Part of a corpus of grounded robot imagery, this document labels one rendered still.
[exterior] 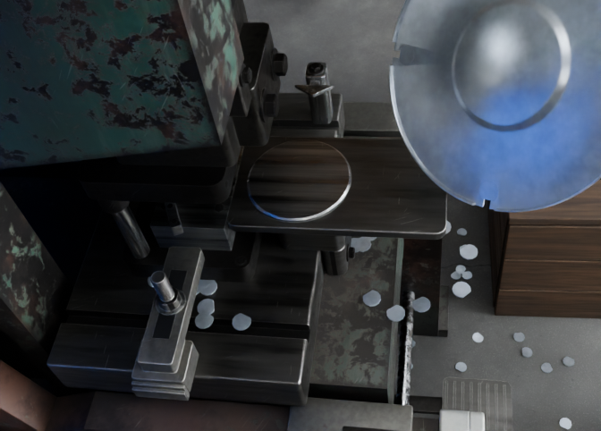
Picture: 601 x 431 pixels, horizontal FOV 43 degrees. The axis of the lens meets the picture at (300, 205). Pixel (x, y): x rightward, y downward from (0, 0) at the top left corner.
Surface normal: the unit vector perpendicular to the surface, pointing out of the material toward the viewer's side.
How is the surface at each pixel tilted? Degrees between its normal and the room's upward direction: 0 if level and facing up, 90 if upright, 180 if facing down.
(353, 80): 0
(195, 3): 90
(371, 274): 0
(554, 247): 90
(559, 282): 90
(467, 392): 0
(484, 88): 54
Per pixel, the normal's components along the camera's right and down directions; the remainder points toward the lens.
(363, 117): -0.12, -0.61
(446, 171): -0.71, 0.07
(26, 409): 0.91, -0.14
